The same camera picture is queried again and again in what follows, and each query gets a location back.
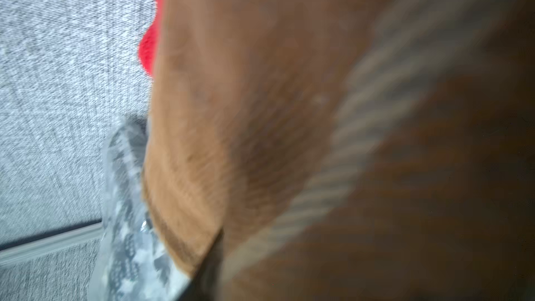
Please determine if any red knitted scarf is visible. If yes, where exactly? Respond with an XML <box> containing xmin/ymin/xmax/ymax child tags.
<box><xmin>138</xmin><ymin>0</ymin><xmax>163</xmax><ymax>77</ymax></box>

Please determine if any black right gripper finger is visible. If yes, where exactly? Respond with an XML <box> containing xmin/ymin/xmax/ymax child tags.
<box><xmin>177</xmin><ymin>231</ymin><xmax>224</xmax><ymax>301</ymax></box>

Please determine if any brown striped fringed scarf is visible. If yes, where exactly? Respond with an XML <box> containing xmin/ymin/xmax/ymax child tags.
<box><xmin>142</xmin><ymin>0</ymin><xmax>534</xmax><ymax>300</ymax></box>

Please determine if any black white houndstooth scarf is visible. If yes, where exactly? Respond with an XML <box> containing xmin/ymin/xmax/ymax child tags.
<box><xmin>87</xmin><ymin>117</ymin><xmax>189</xmax><ymax>300</ymax></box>

